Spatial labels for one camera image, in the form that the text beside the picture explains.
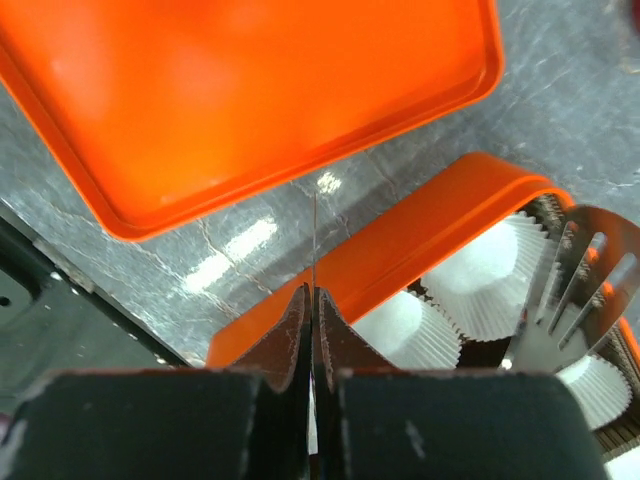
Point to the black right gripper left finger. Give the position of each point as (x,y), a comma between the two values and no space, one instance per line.
(246,421)

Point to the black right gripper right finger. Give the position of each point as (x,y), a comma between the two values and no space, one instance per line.
(379,422)

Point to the metal serving tongs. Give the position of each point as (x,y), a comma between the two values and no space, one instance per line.
(587,275)

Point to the white paper cup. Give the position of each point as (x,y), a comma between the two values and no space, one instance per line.
(411,333)
(600,389)
(482,287)

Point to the orange box lid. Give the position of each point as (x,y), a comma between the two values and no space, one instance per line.
(160,112)

